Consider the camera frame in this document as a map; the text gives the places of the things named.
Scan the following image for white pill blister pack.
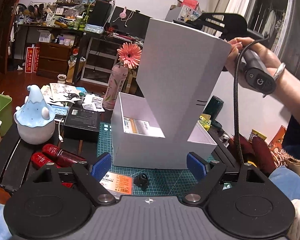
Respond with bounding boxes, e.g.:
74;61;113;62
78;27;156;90
91;97;104;109

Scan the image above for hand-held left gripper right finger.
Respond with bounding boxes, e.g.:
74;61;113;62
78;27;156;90
182;151;289;205

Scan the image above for pink drink bottle vase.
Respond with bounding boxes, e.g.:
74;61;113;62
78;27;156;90
103;64;130;110

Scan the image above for orange white pill pack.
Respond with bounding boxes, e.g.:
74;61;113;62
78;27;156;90
99;174;133;195

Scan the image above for wooden door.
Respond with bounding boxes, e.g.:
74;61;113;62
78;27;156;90
0;0;28;74

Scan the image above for yellow tissue pack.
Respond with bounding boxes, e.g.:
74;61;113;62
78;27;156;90
197;114;213;132

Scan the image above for silver bracelet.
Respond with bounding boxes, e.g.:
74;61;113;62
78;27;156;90
272;62;287;82

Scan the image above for black slatted desktop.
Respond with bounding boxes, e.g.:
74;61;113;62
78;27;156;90
0;100;240;198

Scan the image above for black carton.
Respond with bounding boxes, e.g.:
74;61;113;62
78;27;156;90
63;106;102;143

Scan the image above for dark green cylinder heater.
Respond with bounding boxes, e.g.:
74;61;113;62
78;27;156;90
202;95;224;128

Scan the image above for person's right hand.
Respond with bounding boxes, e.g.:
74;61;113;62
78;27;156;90
223;36;283;78

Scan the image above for black braided cable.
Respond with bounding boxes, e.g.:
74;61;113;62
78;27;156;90
234;34;270;167

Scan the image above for pink gerbera flower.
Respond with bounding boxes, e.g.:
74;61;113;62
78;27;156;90
117;42;142;68

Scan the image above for green bin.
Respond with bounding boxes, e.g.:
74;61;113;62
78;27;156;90
0;94;13;137

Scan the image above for dark red cloth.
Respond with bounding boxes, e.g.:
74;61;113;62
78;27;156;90
227;136;277;178

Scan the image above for black corner desk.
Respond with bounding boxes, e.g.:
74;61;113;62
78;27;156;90
15;22;147;85

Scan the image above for wooden drawer cabinet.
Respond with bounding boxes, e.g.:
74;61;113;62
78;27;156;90
36;42;74;79

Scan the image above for black monitor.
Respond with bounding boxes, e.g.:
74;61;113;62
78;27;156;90
110;6;150;37

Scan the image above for white box lid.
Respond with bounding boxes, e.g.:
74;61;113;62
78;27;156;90
136;17;232;170

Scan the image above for small black clip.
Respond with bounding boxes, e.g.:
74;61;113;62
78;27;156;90
134;173;149;190

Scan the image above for brown paper bag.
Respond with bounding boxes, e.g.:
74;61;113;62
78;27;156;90
66;56;85;83

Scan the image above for black computer tower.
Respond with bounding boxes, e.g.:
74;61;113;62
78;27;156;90
91;0;115;28

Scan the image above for white storage box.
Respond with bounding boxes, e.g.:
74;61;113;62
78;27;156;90
111;92;218;169

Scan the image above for person's legs in jeans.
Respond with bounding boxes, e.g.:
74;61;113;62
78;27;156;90
0;166;300;240

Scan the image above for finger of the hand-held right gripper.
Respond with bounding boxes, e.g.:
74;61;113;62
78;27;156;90
173;12;227;34

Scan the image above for blue white mountain figurine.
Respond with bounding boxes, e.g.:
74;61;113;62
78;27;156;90
14;85;56;145

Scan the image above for silver refrigerator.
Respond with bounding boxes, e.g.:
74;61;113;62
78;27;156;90
165;5;203;24

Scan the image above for light blue wipes pack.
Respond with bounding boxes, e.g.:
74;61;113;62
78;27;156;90
85;24;104;33

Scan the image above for orange cartoon snack bag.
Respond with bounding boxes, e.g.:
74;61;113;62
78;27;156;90
270;125;294;155

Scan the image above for illustrated papers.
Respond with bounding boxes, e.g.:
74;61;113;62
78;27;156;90
40;82;84;105

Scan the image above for yellow snack packet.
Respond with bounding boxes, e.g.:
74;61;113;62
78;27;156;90
250;129;268;143

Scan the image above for flat cardboard pieces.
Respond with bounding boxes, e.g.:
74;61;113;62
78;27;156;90
121;72;138;94

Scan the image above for green cutting mat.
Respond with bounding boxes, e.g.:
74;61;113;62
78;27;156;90
97;121;237;195

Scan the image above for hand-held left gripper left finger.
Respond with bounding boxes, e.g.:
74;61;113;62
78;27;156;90
17;152;116;205

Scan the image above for blue patterned booklet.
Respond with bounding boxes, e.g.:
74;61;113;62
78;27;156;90
51;105;70;119

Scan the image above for white cable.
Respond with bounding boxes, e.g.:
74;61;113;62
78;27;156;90
55;119;65;143

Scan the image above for window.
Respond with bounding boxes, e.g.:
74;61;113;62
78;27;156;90
245;0;300;80

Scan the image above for red sign box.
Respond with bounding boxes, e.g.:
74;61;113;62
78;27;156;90
25;46;39;73

